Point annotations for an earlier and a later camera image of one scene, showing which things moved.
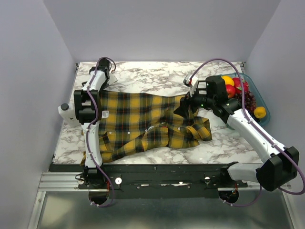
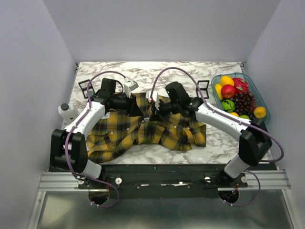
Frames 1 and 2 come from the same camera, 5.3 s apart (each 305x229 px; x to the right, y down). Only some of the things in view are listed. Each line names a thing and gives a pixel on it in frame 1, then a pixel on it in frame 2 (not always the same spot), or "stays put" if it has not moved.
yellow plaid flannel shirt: x=130 y=121 stays put
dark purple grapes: x=249 y=100 stays put
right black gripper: x=184 y=102 → x=157 y=115
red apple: x=230 y=90 stays put
